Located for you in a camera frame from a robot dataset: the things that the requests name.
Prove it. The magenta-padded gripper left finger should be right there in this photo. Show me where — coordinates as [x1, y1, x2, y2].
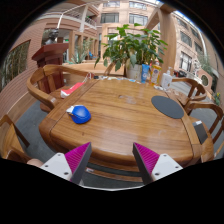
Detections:
[39, 141, 93, 185]

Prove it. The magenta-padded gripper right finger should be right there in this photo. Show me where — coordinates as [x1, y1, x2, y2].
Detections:
[132, 142, 184, 186]

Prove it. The blue and white computer mouse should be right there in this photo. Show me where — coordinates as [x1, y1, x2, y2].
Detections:
[66, 104, 92, 125]

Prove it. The dark grey round mouse pad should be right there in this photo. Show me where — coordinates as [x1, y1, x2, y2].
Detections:
[150, 95, 185, 120]

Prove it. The black flat box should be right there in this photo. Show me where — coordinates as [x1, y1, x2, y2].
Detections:
[192, 120, 209, 145]

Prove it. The red and white bag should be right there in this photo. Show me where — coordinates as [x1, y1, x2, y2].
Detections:
[60, 72, 95, 99]

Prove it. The yellow liquid bottle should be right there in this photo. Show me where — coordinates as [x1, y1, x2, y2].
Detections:
[150, 60, 162, 87]

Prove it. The blue squeeze tube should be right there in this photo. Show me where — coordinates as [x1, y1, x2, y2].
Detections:
[140, 63, 151, 84]

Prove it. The spiky green plant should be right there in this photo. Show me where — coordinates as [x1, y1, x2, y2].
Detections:
[70, 39, 95, 65]

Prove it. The large leafy potted plant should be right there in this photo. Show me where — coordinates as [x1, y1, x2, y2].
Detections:
[94, 23, 169, 81]

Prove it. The dark bust statue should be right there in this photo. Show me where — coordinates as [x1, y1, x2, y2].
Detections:
[44, 29, 60, 46]

